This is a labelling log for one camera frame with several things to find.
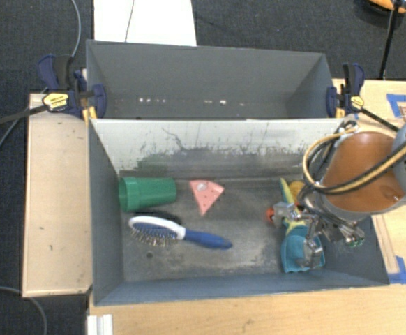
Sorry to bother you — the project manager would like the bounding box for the teal and yellow cloth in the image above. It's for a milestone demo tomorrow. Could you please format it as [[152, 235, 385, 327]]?
[[278, 177, 326, 274]]

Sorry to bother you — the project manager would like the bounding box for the green plastic cup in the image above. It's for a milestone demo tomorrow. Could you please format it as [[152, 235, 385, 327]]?
[[118, 176, 178, 213]]

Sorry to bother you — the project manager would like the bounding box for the grey metal bin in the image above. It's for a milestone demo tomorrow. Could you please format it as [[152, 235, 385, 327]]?
[[85, 39, 391, 307]]

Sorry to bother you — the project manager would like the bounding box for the yellow round toy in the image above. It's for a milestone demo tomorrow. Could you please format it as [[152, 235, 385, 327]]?
[[290, 181, 306, 202]]

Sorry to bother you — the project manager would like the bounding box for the pink wedge toy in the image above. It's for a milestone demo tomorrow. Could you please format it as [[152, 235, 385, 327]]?
[[188, 179, 225, 217]]

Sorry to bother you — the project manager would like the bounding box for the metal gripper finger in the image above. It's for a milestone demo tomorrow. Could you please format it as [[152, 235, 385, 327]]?
[[273, 202, 316, 228], [295, 221, 325, 270]]

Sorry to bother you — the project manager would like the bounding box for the pale wood board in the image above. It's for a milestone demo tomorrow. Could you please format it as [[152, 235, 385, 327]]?
[[22, 92, 94, 298]]

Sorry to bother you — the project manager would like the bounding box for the blue and white hairbrush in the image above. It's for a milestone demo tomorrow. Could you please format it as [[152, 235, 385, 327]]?
[[128, 215, 234, 251]]

